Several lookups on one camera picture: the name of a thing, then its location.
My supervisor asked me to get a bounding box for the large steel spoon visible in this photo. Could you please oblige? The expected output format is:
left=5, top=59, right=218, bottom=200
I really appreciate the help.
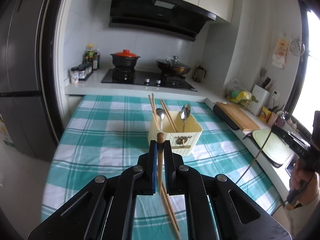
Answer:
left=180, top=103, right=191, bottom=132

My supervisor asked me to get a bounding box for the small steel spoon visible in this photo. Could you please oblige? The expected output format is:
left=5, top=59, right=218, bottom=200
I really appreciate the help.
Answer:
left=156, top=108, right=165, bottom=131

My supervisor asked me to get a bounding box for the person's right hand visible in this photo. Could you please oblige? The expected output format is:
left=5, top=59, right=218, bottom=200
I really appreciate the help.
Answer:
left=290, top=159, right=319, bottom=205

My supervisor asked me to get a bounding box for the light green cutting board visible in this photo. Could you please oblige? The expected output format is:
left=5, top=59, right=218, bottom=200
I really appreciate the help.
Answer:
left=252, top=129, right=294, bottom=168

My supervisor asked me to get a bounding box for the white knife block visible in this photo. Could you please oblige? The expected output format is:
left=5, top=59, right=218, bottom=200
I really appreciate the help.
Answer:
left=247, top=85, right=270, bottom=116

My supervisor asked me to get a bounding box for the wooden cutting board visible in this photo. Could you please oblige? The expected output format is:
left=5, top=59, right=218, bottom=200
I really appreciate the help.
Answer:
left=216, top=102, right=260, bottom=132

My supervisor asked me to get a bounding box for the cream plastic utensil holder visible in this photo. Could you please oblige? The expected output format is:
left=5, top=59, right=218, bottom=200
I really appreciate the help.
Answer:
left=148, top=111, right=203, bottom=157

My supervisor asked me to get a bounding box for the plastic bag with produce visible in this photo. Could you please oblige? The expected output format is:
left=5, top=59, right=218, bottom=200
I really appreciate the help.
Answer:
left=227, top=79, right=259, bottom=108

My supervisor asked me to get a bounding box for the cardboard box on floor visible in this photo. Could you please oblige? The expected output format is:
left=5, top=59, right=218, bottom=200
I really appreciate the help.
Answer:
left=0, top=118, right=15, bottom=147

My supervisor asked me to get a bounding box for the black glass gas cooktop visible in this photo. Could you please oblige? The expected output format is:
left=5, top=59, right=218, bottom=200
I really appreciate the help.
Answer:
left=101, top=68, right=197, bottom=92

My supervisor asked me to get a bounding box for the white spice shaker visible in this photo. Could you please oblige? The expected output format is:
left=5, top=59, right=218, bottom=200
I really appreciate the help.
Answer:
left=70, top=67, right=79, bottom=84

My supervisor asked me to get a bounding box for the spice jar rack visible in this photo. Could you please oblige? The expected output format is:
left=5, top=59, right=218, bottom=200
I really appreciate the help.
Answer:
left=78, top=63, right=93, bottom=81

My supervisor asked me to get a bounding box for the wok with glass lid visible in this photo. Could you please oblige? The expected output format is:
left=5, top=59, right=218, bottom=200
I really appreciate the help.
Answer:
left=156, top=56, right=191, bottom=76

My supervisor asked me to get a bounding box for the black pot with red lid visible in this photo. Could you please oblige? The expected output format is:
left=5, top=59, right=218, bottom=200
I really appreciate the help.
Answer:
left=111, top=50, right=140, bottom=69

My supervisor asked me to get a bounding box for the sauce bottles cluster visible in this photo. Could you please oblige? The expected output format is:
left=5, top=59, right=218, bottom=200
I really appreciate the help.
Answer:
left=82, top=44, right=100, bottom=70

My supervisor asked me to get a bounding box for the black range hood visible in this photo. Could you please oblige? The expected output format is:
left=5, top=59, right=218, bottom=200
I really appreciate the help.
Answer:
left=109, top=0, right=216, bottom=42

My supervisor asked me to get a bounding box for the grey double-door refrigerator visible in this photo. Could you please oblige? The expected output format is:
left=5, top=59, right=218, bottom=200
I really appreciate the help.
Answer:
left=1, top=0, right=63, bottom=161

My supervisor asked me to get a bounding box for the hanging wall calendar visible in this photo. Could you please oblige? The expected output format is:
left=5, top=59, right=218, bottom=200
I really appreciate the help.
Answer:
left=271, top=33, right=289, bottom=69

